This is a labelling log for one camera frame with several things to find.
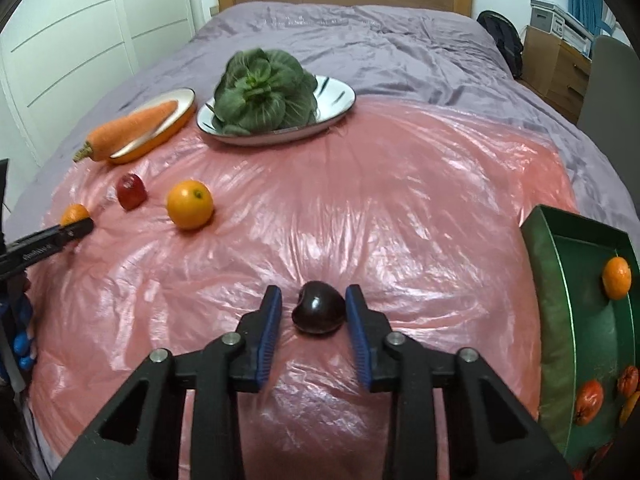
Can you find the mandarin orange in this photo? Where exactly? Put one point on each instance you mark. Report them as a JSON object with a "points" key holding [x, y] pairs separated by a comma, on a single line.
{"points": [[616, 278]]}

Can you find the left blue gloved hand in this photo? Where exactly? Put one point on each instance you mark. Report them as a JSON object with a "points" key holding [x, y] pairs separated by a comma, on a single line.
{"points": [[18, 342]]}

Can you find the green leafy cabbage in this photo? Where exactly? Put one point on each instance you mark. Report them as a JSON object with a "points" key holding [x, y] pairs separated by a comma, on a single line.
{"points": [[263, 91]]}

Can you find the white patterned plate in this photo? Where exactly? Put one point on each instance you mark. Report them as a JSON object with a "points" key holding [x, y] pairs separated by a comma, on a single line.
{"points": [[335, 100]]}

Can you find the green rectangular tray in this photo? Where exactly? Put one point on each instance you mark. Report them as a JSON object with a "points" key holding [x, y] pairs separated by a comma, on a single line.
{"points": [[584, 334]]}

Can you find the black backpack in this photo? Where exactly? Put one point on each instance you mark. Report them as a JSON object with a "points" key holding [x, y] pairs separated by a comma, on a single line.
{"points": [[507, 39]]}

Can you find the right blue curtain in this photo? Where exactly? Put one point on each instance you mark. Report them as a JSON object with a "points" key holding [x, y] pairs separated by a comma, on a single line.
{"points": [[594, 15]]}

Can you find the wooden nightstand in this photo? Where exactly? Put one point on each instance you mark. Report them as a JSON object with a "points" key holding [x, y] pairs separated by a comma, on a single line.
{"points": [[556, 71]]}

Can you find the pink plastic sheet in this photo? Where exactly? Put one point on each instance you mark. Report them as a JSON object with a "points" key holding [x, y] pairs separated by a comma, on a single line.
{"points": [[418, 206]]}

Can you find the dark purple plum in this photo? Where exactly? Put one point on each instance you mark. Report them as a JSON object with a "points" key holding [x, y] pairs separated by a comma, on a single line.
{"points": [[320, 309]]}

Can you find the small back red apple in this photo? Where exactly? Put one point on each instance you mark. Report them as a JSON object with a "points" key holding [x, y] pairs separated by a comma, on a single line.
{"points": [[130, 192]]}

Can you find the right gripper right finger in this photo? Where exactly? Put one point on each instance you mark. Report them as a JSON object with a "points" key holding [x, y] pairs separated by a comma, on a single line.
{"points": [[490, 434]]}

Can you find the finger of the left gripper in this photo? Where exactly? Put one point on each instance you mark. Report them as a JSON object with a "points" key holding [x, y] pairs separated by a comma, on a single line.
{"points": [[34, 248]]}

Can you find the white storage boxes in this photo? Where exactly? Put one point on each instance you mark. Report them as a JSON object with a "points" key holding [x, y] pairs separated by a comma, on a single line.
{"points": [[549, 17]]}

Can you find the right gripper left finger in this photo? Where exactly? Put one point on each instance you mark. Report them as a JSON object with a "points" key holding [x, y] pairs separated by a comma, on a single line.
{"points": [[137, 434]]}

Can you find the orange carrot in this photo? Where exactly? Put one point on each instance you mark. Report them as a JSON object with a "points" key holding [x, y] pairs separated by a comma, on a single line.
{"points": [[109, 138]]}

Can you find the white wardrobe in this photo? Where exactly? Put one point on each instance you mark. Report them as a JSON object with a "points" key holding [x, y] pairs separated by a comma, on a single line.
{"points": [[59, 57]]}

